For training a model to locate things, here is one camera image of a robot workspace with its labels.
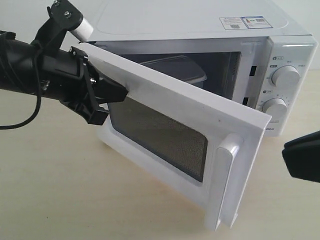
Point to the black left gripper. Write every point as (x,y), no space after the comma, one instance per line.
(70,78)

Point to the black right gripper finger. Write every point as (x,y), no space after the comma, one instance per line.
(302,157)

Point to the white plastic lidded container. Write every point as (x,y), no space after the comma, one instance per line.
(179,67)

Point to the white microwave door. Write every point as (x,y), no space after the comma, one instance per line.
(199,143)

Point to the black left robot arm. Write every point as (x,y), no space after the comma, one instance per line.
(20,65)

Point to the white microwave oven body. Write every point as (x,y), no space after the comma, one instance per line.
(239,64)

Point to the lower white control knob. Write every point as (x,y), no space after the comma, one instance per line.
(275,107)

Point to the white control knob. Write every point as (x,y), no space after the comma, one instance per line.
(275,107)
(285,77)

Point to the upper white control knob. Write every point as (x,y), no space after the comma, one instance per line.
(285,77)

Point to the blue energy label sticker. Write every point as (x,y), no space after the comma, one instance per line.
(256,22)

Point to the white blue warning sticker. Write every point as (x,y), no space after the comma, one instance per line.
(233,23)

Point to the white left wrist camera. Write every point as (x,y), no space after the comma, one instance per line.
(69,18)

